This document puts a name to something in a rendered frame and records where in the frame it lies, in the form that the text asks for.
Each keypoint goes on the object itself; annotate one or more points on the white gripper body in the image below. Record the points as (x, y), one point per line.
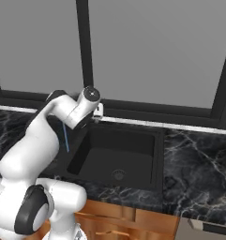
(99, 113)

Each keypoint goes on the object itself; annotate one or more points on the thin blue bar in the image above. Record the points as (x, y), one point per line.
(66, 138)

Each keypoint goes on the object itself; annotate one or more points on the wooden cupboard front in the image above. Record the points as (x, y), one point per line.
(142, 220)

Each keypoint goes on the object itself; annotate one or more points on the grey dishwasher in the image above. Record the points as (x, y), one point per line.
(192, 231)

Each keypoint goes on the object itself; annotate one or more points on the black window frame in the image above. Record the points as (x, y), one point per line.
(86, 47)

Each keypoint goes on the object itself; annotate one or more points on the round sink drain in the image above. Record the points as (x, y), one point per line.
(118, 174)

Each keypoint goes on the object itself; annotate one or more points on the black sink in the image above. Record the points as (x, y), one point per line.
(117, 153)

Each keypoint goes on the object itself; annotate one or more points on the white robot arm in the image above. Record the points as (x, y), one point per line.
(30, 150)

